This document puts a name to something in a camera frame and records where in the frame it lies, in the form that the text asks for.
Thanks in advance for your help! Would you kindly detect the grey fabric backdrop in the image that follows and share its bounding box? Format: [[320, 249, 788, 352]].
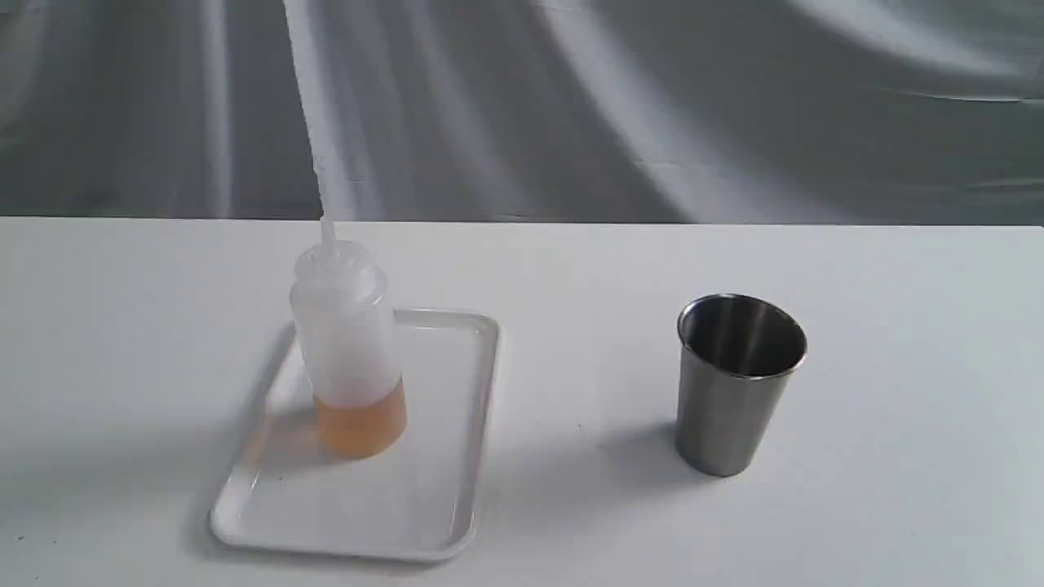
[[1, 1, 1043, 226]]

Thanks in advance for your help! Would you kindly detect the stainless steel cup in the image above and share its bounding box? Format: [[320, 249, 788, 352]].
[[674, 294, 808, 477]]

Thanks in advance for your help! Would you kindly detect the translucent squeeze bottle amber liquid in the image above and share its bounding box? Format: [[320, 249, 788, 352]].
[[283, 1, 408, 461]]

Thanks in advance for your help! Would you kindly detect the white plastic tray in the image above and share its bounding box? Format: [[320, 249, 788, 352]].
[[208, 308, 503, 564]]

